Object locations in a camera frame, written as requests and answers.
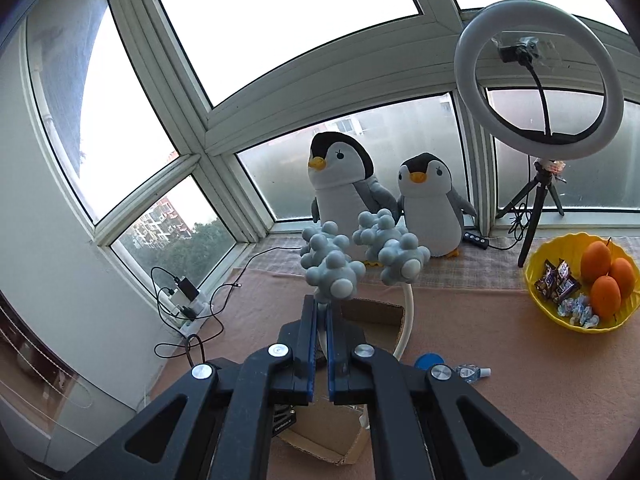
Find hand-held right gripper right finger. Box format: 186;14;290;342
327;305;581;480

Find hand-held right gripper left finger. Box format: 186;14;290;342
65;295;321;480

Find brown cardboard box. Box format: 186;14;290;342
275;297;406;466

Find grey knobbly ball massager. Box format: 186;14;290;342
299;207;432;430

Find white power strip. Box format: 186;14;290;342
167;285;211;338

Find small clear bottle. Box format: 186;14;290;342
452;362;492;384

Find black charger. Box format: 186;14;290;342
175;276;201;302

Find large plush penguin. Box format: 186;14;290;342
306;131;401;267

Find checked beige cloth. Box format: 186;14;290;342
240;232;601;292

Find small plush penguin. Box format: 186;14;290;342
397;153;477;259

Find yellow plastic bowl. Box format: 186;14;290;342
524;232;640;333

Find pile of dark wrapped candies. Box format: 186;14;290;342
534;259;582;304

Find pile of blue wrapped candies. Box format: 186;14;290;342
556;294;601;329

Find black gooseneck phone clamp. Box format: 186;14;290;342
492;31;557;137

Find black charger cables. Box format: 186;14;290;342
150;266;244;367

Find black ring light cable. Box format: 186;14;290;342
487;205;535;252

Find white window frame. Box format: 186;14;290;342
0;0;640;251

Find white ring light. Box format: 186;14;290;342
454;0;625;161

